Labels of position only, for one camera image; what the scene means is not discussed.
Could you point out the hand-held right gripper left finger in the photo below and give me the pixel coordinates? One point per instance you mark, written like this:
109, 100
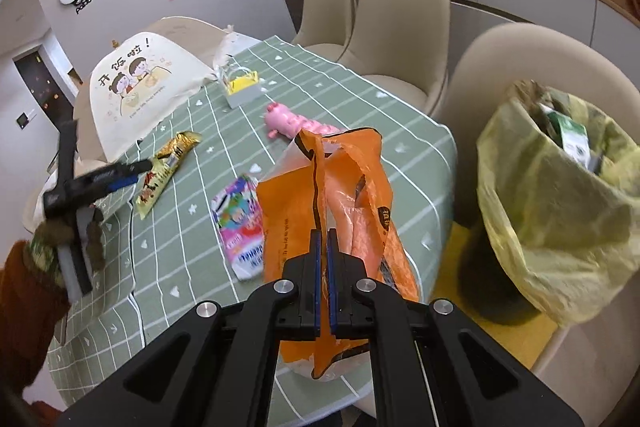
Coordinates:
316, 287

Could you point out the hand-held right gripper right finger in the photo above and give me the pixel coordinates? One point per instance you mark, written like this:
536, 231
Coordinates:
333, 292

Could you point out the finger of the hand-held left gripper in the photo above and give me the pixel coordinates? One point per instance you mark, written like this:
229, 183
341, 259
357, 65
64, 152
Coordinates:
135, 167
123, 184

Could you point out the orange bag with dark stripe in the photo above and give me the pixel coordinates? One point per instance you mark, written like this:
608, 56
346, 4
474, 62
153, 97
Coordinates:
295, 207

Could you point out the yellow-green trash bag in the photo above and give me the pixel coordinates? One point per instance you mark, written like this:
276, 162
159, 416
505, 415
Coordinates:
550, 232

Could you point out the green and white carton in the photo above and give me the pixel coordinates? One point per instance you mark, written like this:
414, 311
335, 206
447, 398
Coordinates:
570, 137

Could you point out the person's left forearm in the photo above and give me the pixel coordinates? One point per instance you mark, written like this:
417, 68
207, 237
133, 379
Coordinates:
25, 317

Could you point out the person's left hand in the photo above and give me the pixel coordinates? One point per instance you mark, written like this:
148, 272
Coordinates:
50, 239

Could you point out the gold snack wrapper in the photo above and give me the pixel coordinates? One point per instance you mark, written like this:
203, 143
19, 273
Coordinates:
160, 177

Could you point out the cream printed food cover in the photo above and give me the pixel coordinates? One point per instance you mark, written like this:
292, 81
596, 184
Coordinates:
150, 107

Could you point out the green checked tablecloth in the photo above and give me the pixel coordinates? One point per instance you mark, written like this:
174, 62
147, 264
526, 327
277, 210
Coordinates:
200, 147

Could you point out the pink printed carton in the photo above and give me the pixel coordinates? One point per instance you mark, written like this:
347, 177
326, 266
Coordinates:
240, 227

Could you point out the black panel with magnets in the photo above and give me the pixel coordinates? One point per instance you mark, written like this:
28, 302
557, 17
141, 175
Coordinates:
40, 77

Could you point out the small clear box yellow item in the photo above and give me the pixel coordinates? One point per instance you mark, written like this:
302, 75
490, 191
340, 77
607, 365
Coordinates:
242, 89

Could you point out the pink toy figure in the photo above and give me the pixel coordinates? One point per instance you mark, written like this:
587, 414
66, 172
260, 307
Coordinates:
295, 122

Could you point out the yellow seat cushion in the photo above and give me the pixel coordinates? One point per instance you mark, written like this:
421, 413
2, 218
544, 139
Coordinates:
500, 337

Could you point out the wall switch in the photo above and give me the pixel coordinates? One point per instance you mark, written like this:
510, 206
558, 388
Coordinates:
23, 119

